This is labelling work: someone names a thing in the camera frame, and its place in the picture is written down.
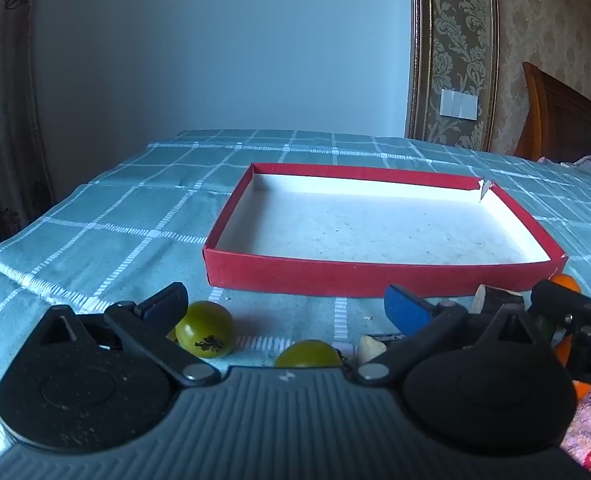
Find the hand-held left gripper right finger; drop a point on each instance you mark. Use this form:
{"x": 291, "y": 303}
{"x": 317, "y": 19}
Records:
{"x": 404, "y": 310}

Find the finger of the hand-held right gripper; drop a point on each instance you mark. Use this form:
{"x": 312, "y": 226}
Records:
{"x": 565, "y": 302}

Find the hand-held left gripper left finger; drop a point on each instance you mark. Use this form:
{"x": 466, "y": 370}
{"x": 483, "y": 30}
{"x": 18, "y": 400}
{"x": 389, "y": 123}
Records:
{"x": 164, "y": 306}

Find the red cardboard box tray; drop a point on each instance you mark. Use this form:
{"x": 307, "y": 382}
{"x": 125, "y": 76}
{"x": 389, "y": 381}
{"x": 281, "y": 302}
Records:
{"x": 375, "y": 280}

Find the green tomato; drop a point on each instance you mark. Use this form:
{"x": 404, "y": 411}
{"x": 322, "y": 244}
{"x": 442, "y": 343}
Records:
{"x": 205, "y": 330}
{"x": 308, "y": 355}

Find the green checkered bed sheet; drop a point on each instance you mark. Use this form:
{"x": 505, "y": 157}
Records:
{"x": 125, "y": 220}

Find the wooden headboard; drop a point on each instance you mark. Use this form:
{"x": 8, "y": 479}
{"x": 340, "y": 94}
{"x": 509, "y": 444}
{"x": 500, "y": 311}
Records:
{"x": 565, "y": 120}

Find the patterned curtain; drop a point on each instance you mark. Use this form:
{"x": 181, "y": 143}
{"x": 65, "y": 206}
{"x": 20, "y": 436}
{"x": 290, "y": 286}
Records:
{"x": 5, "y": 110}

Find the white wall switch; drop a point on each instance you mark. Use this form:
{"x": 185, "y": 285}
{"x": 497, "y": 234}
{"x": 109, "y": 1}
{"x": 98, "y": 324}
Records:
{"x": 458, "y": 104}

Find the ornate wall panel frame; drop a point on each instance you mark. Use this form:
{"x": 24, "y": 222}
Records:
{"x": 455, "y": 50}

